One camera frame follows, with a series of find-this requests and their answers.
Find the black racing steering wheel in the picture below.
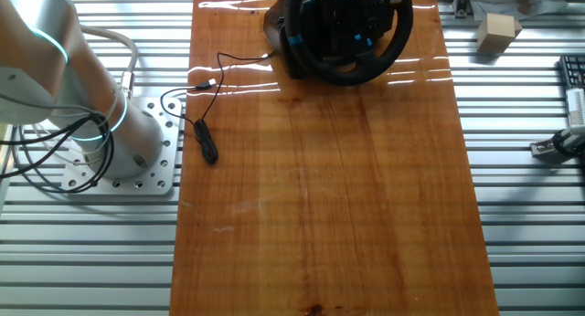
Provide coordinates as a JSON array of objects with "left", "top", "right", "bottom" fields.
[{"left": 283, "top": 0, "right": 415, "bottom": 87}]

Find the black wheel base housing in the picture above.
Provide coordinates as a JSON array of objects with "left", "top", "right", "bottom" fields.
[{"left": 263, "top": 0, "right": 321, "bottom": 79}]

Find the orange wooden board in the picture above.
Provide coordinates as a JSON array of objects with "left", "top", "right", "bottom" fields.
[{"left": 168, "top": 0, "right": 500, "bottom": 316}]

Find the silver robot mounting plate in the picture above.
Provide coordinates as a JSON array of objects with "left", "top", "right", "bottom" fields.
[{"left": 61, "top": 96, "right": 184, "bottom": 196}]

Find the light wooden cube block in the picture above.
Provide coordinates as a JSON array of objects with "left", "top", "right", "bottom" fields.
[{"left": 476, "top": 13, "right": 523, "bottom": 55}]

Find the white crumpled plastic sheet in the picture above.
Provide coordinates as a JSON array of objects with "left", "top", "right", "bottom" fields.
[{"left": 469, "top": 0, "right": 569, "bottom": 23}]

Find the black computer keyboard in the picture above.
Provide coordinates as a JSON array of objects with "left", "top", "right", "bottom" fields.
[{"left": 559, "top": 54, "right": 585, "bottom": 90}]

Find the thin black USB cable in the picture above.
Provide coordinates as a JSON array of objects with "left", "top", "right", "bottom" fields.
[{"left": 159, "top": 50, "right": 278, "bottom": 166}]

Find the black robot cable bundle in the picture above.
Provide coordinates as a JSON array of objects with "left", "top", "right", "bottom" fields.
[{"left": 0, "top": 110, "right": 117, "bottom": 194}]

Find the thick grey robot cable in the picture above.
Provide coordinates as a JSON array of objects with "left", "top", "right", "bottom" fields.
[{"left": 78, "top": 25, "right": 140, "bottom": 100}]

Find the thin white cable bundle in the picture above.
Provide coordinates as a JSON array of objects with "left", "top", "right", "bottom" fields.
[{"left": 11, "top": 85, "right": 125, "bottom": 192}]

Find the silver ribbed camera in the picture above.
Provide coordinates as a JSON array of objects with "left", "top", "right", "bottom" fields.
[{"left": 565, "top": 87, "right": 585, "bottom": 128}]

